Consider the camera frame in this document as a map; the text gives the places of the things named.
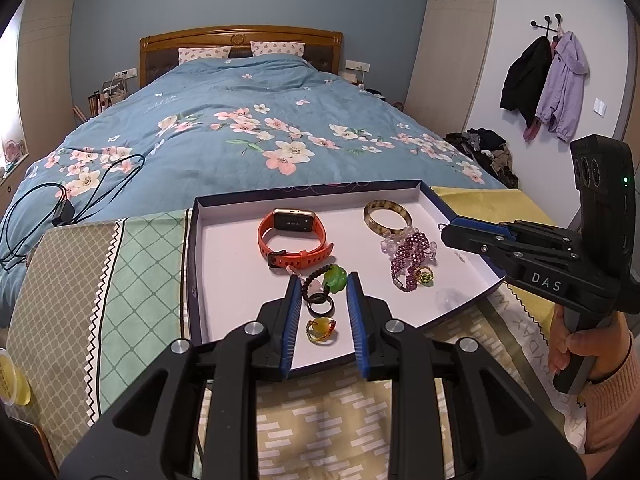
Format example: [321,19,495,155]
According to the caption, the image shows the wooden headboard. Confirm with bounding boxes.
[139,27,345,88]

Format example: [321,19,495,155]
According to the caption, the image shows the orange smartwatch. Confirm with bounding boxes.
[257,207,335,272]

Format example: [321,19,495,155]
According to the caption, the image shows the lilac jacket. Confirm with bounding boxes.
[522,30,590,143]

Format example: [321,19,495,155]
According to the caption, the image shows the amber mottled bangle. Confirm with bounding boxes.
[363,199,413,238]

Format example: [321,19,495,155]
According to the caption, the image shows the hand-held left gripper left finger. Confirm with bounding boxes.
[59,274,303,480]

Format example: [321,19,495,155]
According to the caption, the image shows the floral print pillow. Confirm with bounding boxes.
[250,40,306,58]
[177,46,233,66]

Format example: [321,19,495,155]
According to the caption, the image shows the black ring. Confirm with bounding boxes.
[306,292,335,317]

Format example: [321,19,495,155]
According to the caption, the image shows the clear crystal bead bracelet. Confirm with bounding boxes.
[380,227,441,263]

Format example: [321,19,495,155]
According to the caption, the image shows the pile of clothes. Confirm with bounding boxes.
[444,127,520,188]

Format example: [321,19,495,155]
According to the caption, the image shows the person's right forearm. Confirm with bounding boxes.
[580,320,640,456]

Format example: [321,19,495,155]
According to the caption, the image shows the purple bead bracelet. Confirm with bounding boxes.
[390,232,432,293]

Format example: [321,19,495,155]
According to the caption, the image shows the black charger cable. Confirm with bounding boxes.
[0,147,147,273]

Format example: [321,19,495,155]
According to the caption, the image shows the white shallow tray box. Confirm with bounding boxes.
[187,180,507,378]

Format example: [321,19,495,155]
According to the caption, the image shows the blue floral duvet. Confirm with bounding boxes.
[0,55,508,306]

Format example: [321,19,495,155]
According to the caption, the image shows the person's right hand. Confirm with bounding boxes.
[547,304,633,383]

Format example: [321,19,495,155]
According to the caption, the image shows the black jacket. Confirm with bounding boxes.
[500,35,553,116]

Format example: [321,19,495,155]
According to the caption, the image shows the bedside cosmetics clutter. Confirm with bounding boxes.
[75,77,131,118]

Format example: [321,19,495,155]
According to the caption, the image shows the patchwork cloth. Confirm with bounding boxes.
[5,185,591,480]

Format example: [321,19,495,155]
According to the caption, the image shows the green pendant black cord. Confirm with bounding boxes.
[300,263,348,298]

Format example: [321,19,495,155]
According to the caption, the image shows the pink round ornament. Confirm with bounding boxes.
[0,137,28,168]

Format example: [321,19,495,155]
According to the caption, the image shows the black wall coat hooks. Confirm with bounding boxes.
[531,14,566,41]

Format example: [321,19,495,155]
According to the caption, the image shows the amber stone ring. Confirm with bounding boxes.
[305,316,337,346]

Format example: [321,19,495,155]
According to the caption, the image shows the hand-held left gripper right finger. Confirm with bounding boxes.
[346,271,586,480]

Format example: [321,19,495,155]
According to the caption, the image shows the dark bedside items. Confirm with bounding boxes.
[350,67,403,111]

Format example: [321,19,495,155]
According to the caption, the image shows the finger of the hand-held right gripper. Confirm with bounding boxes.
[452,217,583,247]
[440,223,582,262]

